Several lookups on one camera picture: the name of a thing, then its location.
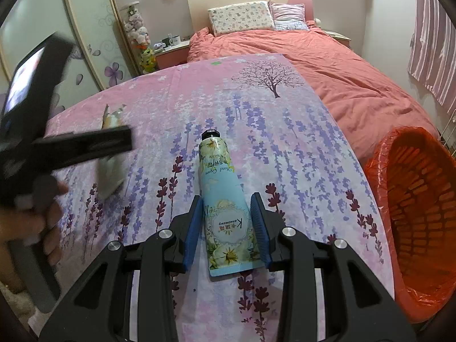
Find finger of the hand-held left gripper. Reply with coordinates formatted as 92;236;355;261
33;125;133;170

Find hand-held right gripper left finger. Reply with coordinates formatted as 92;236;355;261
38;196;204;342

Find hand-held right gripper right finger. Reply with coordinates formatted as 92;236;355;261
249;192;417;342

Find floral hand cream tube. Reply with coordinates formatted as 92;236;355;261
198;129;263;278

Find orange plastic basket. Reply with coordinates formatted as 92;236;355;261
361;126;456;325

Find person's left hand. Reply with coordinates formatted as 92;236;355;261
0;182;70;293

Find pink floral printed sheet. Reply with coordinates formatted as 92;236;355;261
27;53;397;342

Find floral sliding wardrobe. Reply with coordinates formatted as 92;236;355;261
0;0;142;115

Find clear tube of plush toys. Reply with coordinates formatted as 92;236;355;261
119;3;158;76

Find pink white nightstand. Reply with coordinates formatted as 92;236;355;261
154;39;192;70
325;29;352;49

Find bed with coral cover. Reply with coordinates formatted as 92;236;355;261
187;21;441;165

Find white floral pillow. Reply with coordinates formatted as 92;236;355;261
207;1;276;37

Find pink striped pillow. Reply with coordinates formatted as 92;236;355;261
268;1;311;31

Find pink striped curtain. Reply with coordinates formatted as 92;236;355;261
406;0;456;115

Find white wire rack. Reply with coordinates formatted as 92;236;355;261
440;113;456;151

